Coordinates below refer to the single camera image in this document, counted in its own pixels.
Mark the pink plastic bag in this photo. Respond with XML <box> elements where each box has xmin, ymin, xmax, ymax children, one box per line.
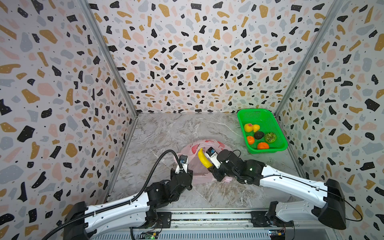
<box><xmin>177</xmin><ymin>140</ymin><xmax>233</xmax><ymax>186</ymax></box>

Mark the yellow banana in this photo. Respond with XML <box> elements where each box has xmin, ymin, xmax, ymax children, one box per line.
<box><xmin>198</xmin><ymin>148</ymin><xmax>213</xmax><ymax>169</ymax></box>

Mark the small orange tangerine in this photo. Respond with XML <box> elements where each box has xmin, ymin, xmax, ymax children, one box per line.
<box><xmin>246</xmin><ymin>136</ymin><xmax>255</xmax><ymax>146</ymax></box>

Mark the orange fruit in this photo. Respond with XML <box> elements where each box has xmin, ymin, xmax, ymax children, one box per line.
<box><xmin>257</xmin><ymin>142</ymin><xmax>270</xmax><ymax>150</ymax></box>

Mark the dark avocado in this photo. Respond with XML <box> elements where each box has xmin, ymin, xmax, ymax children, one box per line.
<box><xmin>254</xmin><ymin>131</ymin><xmax>265</xmax><ymax>140</ymax></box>

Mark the yellow red peach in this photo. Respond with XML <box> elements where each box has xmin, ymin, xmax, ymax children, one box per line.
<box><xmin>244</xmin><ymin>124</ymin><xmax>254</xmax><ymax>133</ymax></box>

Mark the green plastic basket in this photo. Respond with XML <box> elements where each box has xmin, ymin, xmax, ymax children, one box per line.
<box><xmin>237</xmin><ymin>109</ymin><xmax>288</xmax><ymax>154</ymax></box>

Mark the green lime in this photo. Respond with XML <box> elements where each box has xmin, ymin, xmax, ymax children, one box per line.
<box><xmin>264</xmin><ymin>133</ymin><xmax>278</xmax><ymax>144</ymax></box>

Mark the yellow lemon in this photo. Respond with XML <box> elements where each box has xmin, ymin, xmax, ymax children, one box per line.
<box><xmin>253</xmin><ymin>125</ymin><xmax>260</xmax><ymax>133</ymax></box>

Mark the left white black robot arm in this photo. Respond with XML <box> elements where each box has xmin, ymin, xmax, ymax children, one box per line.
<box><xmin>64</xmin><ymin>169</ymin><xmax>193</xmax><ymax>240</ymax></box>

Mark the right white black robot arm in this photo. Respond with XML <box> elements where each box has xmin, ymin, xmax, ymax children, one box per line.
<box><xmin>198</xmin><ymin>148</ymin><xmax>347</xmax><ymax>230</ymax></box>

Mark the small circuit board left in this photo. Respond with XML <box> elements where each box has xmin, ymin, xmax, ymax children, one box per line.
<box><xmin>139</xmin><ymin>231</ymin><xmax>159</xmax><ymax>240</ymax></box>

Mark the small circuit board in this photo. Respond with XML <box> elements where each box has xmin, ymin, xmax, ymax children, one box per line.
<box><xmin>139</xmin><ymin>231</ymin><xmax>159</xmax><ymax>240</ymax></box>
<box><xmin>269</xmin><ymin>230</ymin><xmax>286</xmax><ymax>240</ymax></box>

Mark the small circuit board right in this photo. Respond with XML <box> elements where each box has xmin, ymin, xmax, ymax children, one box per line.
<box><xmin>269</xmin><ymin>230</ymin><xmax>286</xmax><ymax>240</ymax></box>

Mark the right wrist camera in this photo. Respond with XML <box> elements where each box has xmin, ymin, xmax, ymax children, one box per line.
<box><xmin>205</xmin><ymin>147</ymin><xmax>221</xmax><ymax>169</ymax></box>

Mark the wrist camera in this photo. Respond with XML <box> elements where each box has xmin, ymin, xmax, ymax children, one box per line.
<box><xmin>175</xmin><ymin>155</ymin><xmax>188</xmax><ymax>174</ymax></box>
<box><xmin>205</xmin><ymin>147</ymin><xmax>221</xmax><ymax>169</ymax></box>

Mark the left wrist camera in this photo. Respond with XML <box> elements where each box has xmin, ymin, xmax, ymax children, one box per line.
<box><xmin>175</xmin><ymin>155</ymin><xmax>188</xmax><ymax>174</ymax></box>

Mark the left black corrugated cable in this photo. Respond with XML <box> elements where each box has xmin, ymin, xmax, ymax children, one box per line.
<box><xmin>40</xmin><ymin>149</ymin><xmax>182</xmax><ymax>240</ymax></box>

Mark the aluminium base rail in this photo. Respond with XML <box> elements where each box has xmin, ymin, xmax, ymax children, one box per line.
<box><xmin>89</xmin><ymin>208</ymin><xmax>340</xmax><ymax>240</ymax></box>

